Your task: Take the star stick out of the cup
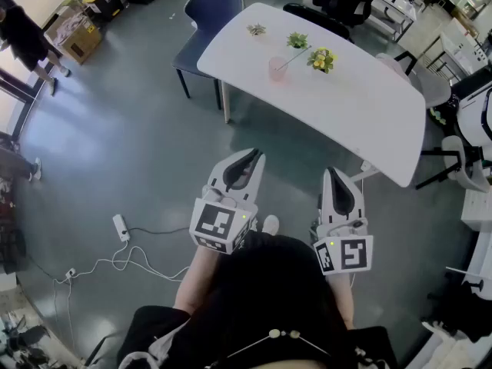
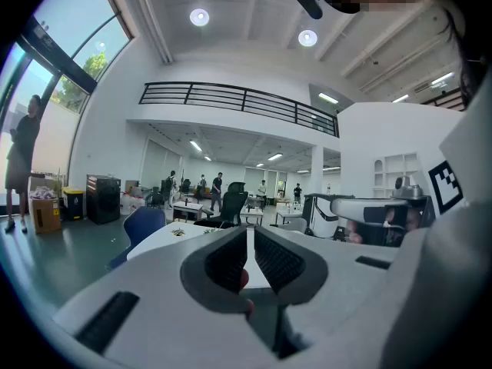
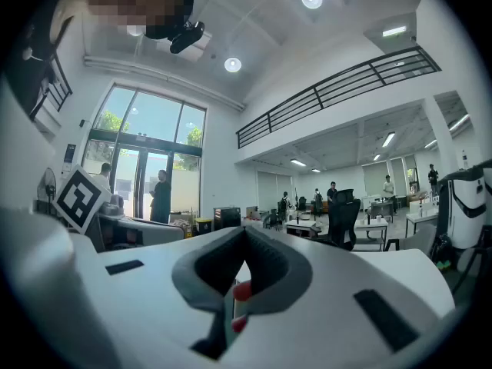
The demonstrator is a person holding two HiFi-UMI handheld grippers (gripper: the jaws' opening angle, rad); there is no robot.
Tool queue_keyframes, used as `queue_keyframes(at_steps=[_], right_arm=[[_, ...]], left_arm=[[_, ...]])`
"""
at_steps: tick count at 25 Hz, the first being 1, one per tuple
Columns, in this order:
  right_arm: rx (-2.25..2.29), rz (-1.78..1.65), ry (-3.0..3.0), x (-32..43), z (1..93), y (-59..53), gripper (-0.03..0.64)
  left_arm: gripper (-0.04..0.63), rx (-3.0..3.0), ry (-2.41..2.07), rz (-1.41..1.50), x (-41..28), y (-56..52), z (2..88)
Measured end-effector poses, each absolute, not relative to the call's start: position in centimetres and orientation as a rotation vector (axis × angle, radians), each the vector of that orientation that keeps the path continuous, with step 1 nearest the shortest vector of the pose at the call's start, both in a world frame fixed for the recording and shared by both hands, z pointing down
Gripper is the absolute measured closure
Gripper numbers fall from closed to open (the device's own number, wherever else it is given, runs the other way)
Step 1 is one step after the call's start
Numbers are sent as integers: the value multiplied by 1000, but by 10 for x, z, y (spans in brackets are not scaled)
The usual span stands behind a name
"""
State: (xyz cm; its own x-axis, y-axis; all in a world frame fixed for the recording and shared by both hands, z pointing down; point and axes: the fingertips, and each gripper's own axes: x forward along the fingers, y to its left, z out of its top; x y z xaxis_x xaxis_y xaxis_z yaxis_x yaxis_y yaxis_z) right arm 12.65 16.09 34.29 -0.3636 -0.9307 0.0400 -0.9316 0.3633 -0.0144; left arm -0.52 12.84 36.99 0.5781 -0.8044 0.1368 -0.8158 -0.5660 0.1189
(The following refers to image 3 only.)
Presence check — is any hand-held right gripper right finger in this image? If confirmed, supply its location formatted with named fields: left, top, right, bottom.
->
left=226, top=224, right=457, bottom=369

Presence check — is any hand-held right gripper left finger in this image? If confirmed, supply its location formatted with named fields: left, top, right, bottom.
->
left=71, top=224, right=247, bottom=369

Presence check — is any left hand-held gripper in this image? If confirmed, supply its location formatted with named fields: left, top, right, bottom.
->
left=52, top=163, right=186, bottom=253

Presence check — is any person's right hand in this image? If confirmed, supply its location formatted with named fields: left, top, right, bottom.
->
left=231, top=281, right=254, bottom=334

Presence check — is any black bin with yellow lid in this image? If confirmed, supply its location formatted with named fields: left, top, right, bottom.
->
left=194, top=216, right=214, bottom=239

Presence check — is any black cabinet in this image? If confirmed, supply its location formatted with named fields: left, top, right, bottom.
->
left=213, top=205, right=242, bottom=231

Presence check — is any glass entrance door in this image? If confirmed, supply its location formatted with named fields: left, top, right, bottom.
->
left=81, top=84, right=208, bottom=224

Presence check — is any black office chair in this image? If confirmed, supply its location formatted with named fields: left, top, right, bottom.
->
left=307, top=188, right=362, bottom=252

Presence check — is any white table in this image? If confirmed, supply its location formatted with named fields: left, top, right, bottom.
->
left=353, top=217, right=390, bottom=252

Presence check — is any black standing fan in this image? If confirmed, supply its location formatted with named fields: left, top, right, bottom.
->
left=35, top=166, right=58, bottom=211

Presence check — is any white and black machine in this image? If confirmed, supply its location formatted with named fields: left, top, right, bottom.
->
left=437, top=159, right=492, bottom=251

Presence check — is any black balcony railing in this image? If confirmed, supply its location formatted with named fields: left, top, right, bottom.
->
left=28, top=52, right=74, bottom=121
left=235, top=45, right=442, bottom=150

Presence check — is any person's black clothing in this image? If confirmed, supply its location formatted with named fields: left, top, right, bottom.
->
left=0, top=0, right=76, bottom=121

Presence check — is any black head-worn camera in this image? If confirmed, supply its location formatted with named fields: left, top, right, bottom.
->
left=168, top=20, right=206, bottom=55

